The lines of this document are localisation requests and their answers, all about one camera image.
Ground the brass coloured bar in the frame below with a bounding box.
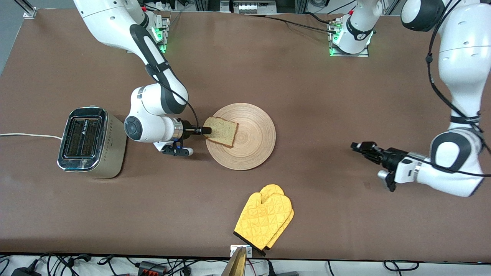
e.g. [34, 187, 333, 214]
[221, 247, 247, 276]

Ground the aluminium profile bar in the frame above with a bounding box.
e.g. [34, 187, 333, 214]
[15, 0, 38, 19]

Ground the black cable across table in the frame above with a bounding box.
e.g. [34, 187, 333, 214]
[245, 14, 339, 34]

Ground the black looped cable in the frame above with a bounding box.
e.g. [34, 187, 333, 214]
[384, 260, 419, 271]

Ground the black tangled cable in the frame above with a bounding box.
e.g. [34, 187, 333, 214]
[38, 252, 92, 276]

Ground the silver two-slot toaster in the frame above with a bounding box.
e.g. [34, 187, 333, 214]
[57, 106, 128, 179]

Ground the small metal bracket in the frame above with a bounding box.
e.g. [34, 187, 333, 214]
[230, 245, 253, 257]

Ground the yellow quilted oven mitt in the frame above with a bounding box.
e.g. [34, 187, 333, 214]
[260, 184, 295, 256]
[234, 192, 293, 251]

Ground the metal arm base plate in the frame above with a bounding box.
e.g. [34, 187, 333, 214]
[328, 17, 371, 58]
[152, 17, 170, 54]

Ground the white toaster power cord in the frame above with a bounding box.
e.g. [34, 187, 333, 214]
[0, 132, 64, 141]

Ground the red and black connector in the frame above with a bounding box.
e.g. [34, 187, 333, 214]
[138, 261, 168, 275]

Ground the brown bread slice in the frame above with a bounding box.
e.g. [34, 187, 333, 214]
[203, 117, 239, 148]

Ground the round wooden plate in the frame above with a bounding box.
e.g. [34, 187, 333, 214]
[205, 103, 276, 171]

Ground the grey power strip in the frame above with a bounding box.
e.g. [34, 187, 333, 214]
[232, 0, 267, 15]

